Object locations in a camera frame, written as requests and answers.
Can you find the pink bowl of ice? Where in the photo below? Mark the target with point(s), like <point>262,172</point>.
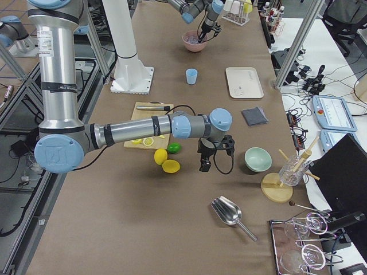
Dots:
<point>191,42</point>

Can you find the dark tray of glasses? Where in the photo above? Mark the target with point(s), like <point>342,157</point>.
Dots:
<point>296,244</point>

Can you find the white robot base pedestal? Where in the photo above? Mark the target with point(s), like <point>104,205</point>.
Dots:
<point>130,74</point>

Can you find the green lime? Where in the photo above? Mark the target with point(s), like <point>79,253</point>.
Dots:
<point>174,148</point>

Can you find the lemon half slice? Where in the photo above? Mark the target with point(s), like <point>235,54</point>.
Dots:
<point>148,141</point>

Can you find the steel ice scoop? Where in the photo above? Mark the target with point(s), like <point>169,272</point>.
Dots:
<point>230,214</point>

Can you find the aluminium frame post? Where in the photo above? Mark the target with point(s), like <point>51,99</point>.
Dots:
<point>300,37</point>

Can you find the blue teach pendant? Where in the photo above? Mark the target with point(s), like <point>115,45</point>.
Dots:
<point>329,138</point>
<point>333,113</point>

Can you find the wooden cup tree stand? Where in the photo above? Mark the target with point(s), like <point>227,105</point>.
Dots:
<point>274,189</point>

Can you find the steel black-tipped muddler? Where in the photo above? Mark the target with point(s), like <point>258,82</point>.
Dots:
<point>153,108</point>

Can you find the yellow lemon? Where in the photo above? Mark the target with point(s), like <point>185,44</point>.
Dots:
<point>171,166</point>
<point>160,156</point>

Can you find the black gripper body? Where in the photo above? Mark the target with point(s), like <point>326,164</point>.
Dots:
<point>205,151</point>
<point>206,28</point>

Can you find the white wire cup rack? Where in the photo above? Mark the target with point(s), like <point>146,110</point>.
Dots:
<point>240,19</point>

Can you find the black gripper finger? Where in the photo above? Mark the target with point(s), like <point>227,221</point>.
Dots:
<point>205,165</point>
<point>202,38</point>

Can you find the grey folded cloth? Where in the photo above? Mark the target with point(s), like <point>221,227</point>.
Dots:
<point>254,116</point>

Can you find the cream rabbit serving tray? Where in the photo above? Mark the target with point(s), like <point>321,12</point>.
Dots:
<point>243,83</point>

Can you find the clear glass on stand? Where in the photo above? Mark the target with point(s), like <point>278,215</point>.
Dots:
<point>291,176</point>

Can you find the light blue plastic cup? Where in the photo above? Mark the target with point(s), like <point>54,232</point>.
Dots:
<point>191,76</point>

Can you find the yellow plastic cup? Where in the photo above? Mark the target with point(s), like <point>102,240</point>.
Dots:
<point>247,7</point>

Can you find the wooden cutting board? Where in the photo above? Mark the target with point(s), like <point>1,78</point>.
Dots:
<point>137,114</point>

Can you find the white plastic cup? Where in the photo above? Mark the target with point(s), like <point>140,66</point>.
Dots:
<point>235,8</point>

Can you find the mint green bowl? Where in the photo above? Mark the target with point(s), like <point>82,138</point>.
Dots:
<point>257,159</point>

